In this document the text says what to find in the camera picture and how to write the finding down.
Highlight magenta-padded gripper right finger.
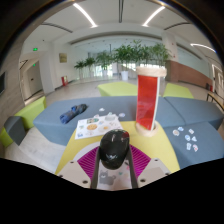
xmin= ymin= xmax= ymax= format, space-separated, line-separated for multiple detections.
xmin=126 ymin=144 xmax=172 ymax=190

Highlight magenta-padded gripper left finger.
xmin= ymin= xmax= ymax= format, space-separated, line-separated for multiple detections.
xmin=57 ymin=145 xmax=101 ymax=190

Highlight black computer mouse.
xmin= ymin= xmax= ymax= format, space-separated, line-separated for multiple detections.
xmin=98 ymin=128 xmax=131 ymax=171

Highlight long grey upholstered bench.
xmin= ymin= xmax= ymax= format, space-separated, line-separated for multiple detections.
xmin=32 ymin=95 xmax=138 ymax=147

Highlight white sticker sheet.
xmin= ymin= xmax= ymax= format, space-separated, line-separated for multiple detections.
xmin=74 ymin=113 xmax=124 ymax=141

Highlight blue folded cloth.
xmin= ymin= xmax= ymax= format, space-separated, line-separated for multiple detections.
xmin=59 ymin=103 xmax=89 ymax=125

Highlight red cylinder with white rims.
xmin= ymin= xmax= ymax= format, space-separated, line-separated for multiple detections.
xmin=134 ymin=65 xmax=168 ymax=138

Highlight dark grey upholstered block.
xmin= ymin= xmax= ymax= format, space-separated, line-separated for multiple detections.
xmin=3 ymin=115 xmax=27 ymax=146

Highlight green upholstered bench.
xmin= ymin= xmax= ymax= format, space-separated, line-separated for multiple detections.
xmin=0 ymin=95 xmax=48 ymax=148

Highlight yellow-green upholstered bench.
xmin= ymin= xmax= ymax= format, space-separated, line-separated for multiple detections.
xmin=97 ymin=81 xmax=138 ymax=98
xmin=162 ymin=82 xmax=195 ymax=100

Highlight row of potted plants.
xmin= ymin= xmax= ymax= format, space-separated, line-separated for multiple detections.
xmin=73 ymin=39 xmax=172 ymax=82

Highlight ceiling strip lights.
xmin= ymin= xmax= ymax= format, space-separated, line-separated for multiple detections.
xmin=72 ymin=2 xmax=218 ymax=54

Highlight gold wall plaque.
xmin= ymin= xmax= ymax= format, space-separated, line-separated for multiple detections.
xmin=58 ymin=52 xmax=68 ymax=64

